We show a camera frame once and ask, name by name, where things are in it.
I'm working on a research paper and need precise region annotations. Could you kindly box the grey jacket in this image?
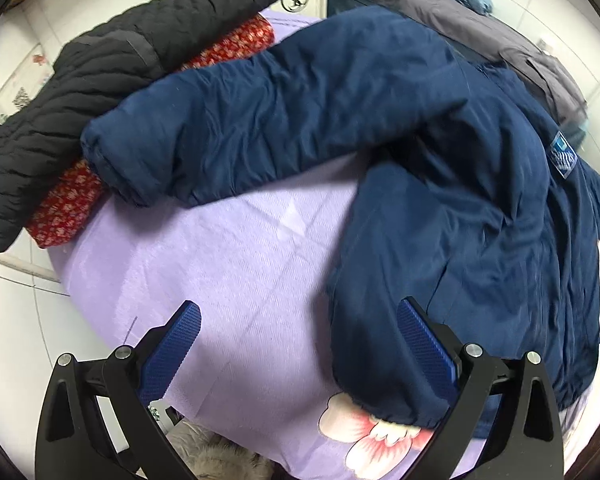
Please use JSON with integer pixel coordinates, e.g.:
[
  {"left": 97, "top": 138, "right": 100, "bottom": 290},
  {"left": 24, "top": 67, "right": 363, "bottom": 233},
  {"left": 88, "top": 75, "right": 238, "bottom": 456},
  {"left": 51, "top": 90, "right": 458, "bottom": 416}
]
[{"left": 330, "top": 0, "right": 588, "bottom": 128}]

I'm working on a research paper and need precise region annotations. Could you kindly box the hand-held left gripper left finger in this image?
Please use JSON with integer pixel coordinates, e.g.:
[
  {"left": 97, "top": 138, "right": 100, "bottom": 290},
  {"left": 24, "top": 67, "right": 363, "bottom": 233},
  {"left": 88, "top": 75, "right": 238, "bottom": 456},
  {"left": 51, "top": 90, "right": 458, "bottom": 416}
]
[{"left": 34, "top": 300, "right": 203, "bottom": 480}]

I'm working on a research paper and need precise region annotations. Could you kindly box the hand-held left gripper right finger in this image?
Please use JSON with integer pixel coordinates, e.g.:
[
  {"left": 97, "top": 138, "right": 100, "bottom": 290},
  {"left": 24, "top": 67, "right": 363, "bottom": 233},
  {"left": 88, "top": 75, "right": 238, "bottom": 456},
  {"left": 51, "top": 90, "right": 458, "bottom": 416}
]
[{"left": 396, "top": 296, "right": 566, "bottom": 480}]

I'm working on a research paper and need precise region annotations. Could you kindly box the navy blue jacket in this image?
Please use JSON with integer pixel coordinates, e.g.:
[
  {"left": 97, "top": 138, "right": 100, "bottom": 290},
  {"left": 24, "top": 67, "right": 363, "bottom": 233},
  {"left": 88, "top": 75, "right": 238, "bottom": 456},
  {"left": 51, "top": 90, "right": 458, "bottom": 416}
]
[{"left": 80, "top": 6, "right": 600, "bottom": 441}]

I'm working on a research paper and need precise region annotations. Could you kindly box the beige fur-trimmed garment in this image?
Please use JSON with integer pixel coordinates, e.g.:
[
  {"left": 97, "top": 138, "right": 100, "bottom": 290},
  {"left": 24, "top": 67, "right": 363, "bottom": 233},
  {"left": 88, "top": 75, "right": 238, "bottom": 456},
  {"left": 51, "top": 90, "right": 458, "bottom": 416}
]
[{"left": 170, "top": 420, "right": 276, "bottom": 480}]

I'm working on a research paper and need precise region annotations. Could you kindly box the purple floral bedsheet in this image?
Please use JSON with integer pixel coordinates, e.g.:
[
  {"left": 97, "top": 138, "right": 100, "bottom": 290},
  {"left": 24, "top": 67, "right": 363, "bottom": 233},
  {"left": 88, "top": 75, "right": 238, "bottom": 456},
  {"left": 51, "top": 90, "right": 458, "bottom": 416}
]
[{"left": 47, "top": 7, "right": 600, "bottom": 480}]

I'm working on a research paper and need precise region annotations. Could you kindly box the black quilted jacket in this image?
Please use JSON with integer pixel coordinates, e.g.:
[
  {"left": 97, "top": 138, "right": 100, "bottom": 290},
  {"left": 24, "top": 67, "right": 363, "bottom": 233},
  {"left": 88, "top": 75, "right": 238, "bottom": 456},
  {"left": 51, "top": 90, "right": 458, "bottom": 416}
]
[{"left": 0, "top": 0, "right": 290, "bottom": 254}]

